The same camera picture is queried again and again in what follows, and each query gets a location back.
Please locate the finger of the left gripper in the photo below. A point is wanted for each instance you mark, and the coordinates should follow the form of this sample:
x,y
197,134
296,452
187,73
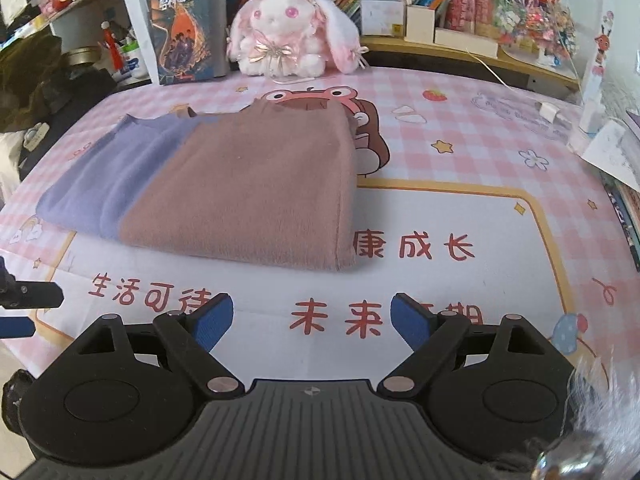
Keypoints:
x,y
16,327
21,295

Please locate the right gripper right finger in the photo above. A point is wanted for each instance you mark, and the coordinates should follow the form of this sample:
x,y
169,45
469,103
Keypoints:
x,y
434,340

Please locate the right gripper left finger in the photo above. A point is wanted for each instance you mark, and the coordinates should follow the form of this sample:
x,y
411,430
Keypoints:
x,y
189,339

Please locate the purple and pink sweater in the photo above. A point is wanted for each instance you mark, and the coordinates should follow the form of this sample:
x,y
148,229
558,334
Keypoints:
x,y
269,184

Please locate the pink checkered desk mat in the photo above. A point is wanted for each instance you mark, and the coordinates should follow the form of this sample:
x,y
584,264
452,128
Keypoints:
x,y
474,213

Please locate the dark olive jacket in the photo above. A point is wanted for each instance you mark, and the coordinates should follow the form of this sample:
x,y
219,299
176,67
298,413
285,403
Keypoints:
x,y
36,82

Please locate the stack of books right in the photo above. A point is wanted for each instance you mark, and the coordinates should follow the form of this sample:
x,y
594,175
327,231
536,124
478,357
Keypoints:
x,y
623,197

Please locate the white charger plug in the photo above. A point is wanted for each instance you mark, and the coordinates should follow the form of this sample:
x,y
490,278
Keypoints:
x,y
548,111

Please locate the white cream jar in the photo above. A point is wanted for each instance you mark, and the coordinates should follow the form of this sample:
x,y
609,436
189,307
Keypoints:
x,y
134,63

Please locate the red hanging tassel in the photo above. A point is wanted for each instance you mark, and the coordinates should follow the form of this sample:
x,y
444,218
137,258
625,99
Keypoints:
x,y
109,39

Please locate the white paper note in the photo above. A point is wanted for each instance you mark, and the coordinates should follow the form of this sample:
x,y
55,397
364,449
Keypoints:
x,y
615,150

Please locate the flat beige box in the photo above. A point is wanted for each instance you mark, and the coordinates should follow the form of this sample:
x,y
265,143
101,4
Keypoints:
x,y
465,42

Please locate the wooden bookshelf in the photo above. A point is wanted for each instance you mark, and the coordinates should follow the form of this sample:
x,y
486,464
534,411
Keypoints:
x,y
399,52

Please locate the beige wooden pen holder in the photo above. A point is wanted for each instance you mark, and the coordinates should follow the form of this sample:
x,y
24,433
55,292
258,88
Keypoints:
x,y
420,25

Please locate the small white box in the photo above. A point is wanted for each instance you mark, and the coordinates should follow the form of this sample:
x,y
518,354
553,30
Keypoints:
x,y
382,18

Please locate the pink white bunny plush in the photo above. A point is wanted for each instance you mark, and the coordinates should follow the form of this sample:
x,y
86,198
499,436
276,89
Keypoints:
x,y
300,39

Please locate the Harry Potter book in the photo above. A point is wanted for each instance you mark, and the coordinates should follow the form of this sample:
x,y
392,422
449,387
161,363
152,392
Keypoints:
x,y
189,39

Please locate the colourful toy bouquet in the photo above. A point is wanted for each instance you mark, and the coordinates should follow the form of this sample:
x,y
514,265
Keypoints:
x,y
546,26

